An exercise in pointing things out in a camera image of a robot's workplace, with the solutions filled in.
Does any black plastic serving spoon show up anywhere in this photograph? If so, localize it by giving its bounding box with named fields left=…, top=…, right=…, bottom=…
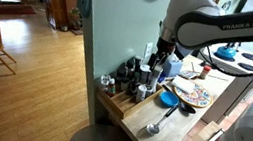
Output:
left=158, top=83, right=201, bottom=115

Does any red-capped spice jar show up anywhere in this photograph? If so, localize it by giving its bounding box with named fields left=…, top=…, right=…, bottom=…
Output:
left=198, top=63, right=213, bottom=82

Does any wooden spice tray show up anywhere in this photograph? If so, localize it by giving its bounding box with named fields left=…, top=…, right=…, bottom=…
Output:
left=92, top=75, right=166, bottom=126

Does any blue tissue box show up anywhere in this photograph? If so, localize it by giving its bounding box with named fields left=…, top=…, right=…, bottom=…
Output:
left=160, top=51, right=185, bottom=80

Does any red rug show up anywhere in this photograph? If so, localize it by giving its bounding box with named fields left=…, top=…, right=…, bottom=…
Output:
left=0, top=0, right=38, bottom=25

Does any small white bottle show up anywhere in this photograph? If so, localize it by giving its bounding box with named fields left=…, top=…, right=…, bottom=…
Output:
left=134, top=83, right=149, bottom=105

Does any dark jar white lid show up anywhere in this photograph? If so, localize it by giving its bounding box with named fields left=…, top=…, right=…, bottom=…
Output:
left=137, top=63, right=153, bottom=86

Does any dark spice bottle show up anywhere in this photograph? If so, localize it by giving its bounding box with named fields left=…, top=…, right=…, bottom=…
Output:
left=113, top=61, right=130, bottom=88
left=123, top=55, right=138, bottom=80

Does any metal ladle black handle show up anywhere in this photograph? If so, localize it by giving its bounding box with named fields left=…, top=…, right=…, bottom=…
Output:
left=144, top=100, right=180, bottom=139

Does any potted plant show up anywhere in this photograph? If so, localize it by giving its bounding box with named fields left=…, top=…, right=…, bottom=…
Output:
left=66, top=5, right=86, bottom=33

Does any dark wooden cabinet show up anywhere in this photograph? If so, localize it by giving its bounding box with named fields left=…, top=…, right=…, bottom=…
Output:
left=37, top=0, right=71, bottom=32

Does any small decorative wall plate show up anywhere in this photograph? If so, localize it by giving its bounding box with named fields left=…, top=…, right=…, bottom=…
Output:
left=220, top=0, right=233, bottom=15

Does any clear glass shaker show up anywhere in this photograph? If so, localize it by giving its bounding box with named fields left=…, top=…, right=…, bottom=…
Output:
left=98, top=73, right=113, bottom=92

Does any orange-edged sachet packet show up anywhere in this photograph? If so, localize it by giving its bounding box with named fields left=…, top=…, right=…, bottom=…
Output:
left=178, top=68, right=201, bottom=82

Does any blue bowl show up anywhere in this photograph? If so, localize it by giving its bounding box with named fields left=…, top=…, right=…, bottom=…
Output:
left=157, top=90, right=182, bottom=110

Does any tall slim grinder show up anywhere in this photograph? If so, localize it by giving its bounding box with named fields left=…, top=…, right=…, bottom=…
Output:
left=148, top=64, right=164, bottom=95

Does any round painted yellow-rimmed board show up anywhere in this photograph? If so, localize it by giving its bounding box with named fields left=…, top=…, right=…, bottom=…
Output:
left=171, top=80, right=216, bottom=111

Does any small red white-capped bottle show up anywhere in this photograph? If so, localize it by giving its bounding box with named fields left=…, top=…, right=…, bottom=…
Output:
left=106, top=77, right=119, bottom=98

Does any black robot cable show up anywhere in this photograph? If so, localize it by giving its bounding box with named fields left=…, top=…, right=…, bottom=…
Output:
left=196, top=30, right=253, bottom=80

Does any white paper towel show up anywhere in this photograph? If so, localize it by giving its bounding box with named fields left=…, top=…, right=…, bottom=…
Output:
left=169, top=74, right=198, bottom=96

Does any white stove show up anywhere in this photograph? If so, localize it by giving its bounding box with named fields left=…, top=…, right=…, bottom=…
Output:
left=189, top=40, right=253, bottom=132

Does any white wall outlet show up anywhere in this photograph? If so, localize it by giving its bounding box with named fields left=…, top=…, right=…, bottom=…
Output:
left=144, top=41, right=155, bottom=60

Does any teal kettle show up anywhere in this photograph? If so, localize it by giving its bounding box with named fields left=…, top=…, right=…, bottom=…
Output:
left=213, top=40, right=240, bottom=62

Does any teal round wall disc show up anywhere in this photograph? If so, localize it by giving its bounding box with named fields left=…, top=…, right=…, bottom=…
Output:
left=74, top=0, right=93, bottom=19

